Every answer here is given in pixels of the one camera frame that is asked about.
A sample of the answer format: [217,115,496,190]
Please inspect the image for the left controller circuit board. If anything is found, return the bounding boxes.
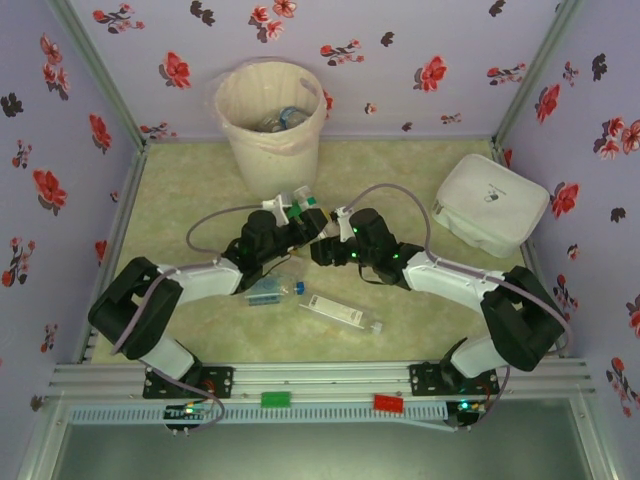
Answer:
[163,401,211,427]

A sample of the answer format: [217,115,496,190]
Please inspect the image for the aluminium frame post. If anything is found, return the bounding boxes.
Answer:
[47,0,149,149]
[492,0,587,149]

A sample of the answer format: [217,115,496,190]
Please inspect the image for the beige plastic bin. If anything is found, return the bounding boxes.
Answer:
[213,59,327,197]

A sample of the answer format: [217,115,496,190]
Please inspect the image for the lavender arm cable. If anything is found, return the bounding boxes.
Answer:
[342,183,572,434]
[112,202,266,434]

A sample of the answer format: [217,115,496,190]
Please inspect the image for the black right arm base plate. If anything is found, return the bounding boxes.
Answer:
[408,362,501,399]

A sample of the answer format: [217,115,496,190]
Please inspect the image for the clear bottle blue cap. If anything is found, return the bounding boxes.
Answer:
[243,273,307,307]

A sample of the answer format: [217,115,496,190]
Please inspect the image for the controller circuit board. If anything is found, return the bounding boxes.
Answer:
[448,398,489,429]
[163,401,211,427]

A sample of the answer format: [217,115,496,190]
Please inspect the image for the lavender right arm cable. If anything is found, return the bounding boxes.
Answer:
[342,183,572,434]

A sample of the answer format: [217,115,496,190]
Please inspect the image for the grey slotted cable duct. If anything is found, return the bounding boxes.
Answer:
[67,402,449,426]

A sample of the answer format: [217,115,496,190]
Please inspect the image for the white zipper pouch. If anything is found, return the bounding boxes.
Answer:
[430,153,551,260]

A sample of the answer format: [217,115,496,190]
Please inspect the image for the grey metal panel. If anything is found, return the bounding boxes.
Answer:
[17,394,624,480]

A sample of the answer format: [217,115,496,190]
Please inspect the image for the clear bottle white label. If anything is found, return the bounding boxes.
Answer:
[298,293,385,335]

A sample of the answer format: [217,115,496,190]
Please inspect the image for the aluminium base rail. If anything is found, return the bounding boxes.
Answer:
[49,362,591,401]

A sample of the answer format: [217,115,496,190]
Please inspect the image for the pink plastic bin liner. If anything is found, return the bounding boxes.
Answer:
[203,56,331,156]

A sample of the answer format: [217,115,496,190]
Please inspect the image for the red block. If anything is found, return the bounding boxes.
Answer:
[373,394,405,414]

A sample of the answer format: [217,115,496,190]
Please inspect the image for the right controller circuit board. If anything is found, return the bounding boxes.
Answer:
[448,398,489,429]

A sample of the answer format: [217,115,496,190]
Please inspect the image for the lavender left arm cable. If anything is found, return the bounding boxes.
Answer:
[112,202,266,434]

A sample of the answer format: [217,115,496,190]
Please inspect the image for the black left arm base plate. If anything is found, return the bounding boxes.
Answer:
[142,364,236,401]

